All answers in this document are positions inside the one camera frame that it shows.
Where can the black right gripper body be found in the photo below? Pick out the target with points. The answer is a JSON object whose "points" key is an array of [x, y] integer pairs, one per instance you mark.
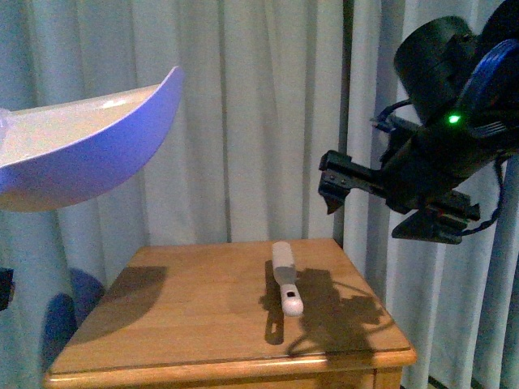
{"points": [[422, 175]]}

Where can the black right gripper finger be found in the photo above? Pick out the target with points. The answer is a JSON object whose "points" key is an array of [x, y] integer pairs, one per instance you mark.
{"points": [[419, 226], [333, 202]]}

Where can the beige hand brush black bristles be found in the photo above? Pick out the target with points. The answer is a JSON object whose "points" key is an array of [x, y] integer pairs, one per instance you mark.
{"points": [[285, 274]]}

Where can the white plastic dustpan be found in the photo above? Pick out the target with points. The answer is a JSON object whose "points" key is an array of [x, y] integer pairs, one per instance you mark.
{"points": [[60, 155]]}

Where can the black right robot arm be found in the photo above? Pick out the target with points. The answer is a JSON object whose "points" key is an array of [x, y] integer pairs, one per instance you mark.
{"points": [[464, 89]]}

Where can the light grey curtain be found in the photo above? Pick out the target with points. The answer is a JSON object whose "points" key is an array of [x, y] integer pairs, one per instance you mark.
{"points": [[270, 86]]}

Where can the wooden nightstand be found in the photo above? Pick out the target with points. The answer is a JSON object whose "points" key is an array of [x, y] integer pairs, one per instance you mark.
{"points": [[210, 316]]}

